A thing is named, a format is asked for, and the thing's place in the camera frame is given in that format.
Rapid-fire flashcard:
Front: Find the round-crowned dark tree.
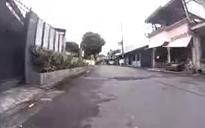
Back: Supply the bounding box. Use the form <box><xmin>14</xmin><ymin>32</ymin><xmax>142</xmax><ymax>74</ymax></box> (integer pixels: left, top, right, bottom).
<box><xmin>79</xmin><ymin>31</ymin><xmax>107</xmax><ymax>60</ymax></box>

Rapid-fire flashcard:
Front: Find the utility pole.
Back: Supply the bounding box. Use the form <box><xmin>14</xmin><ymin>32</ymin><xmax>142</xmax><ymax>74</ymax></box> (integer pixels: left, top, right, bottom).
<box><xmin>119</xmin><ymin>21</ymin><xmax>125</xmax><ymax>66</ymax></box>

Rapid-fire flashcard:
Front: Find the low dark shed building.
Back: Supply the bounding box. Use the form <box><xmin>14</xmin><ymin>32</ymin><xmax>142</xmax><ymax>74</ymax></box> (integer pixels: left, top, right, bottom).
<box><xmin>122</xmin><ymin>45</ymin><xmax>154</xmax><ymax>69</ymax></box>

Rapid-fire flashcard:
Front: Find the green hedge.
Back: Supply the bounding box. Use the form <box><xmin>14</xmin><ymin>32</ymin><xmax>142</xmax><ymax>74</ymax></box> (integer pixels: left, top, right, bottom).
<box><xmin>29</xmin><ymin>45</ymin><xmax>90</xmax><ymax>74</ymax></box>

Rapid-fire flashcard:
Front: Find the grey asphalt road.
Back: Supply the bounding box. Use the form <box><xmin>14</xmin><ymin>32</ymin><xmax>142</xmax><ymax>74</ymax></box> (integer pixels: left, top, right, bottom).
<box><xmin>19</xmin><ymin>64</ymin><xmax>205</xmax><ymax>128</ymax></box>

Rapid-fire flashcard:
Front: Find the pale slatted fence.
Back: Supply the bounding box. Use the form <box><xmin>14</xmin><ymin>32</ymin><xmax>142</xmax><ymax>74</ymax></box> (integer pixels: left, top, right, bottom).
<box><xmin>24</xmin><ymin>9</ymin><xmax>68</xmax><ymax>84</ymax></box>

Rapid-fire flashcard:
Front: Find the pink building with awning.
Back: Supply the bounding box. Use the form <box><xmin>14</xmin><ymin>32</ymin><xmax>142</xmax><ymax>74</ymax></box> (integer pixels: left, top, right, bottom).
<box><xmin>143</xmin><ymin>0</ymin><xmax>199</xmax><ymax>72</ymax></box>

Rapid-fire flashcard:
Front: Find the grey concrete pavement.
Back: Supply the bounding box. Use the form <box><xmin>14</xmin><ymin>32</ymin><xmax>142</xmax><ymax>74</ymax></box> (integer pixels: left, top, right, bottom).
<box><xmin>0</xmin><ymin>75</ymin><xmax>66</xmax><ymax>128</ymax></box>

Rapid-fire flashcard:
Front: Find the low concrete planter wall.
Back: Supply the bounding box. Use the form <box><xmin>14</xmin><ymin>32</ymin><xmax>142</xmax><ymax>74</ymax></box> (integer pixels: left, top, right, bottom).
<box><xmin>38</xmin><ymin>65</ymin><xmax>91</xmax><ymax>87</ymax></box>

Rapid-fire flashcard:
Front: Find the dark tall wall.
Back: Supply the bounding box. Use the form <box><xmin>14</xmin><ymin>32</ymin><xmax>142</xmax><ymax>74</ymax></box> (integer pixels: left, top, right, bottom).
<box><xmin>0</xmin><ymin>0</ymin><xmax>28</xmax><ymax>85</ymax></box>

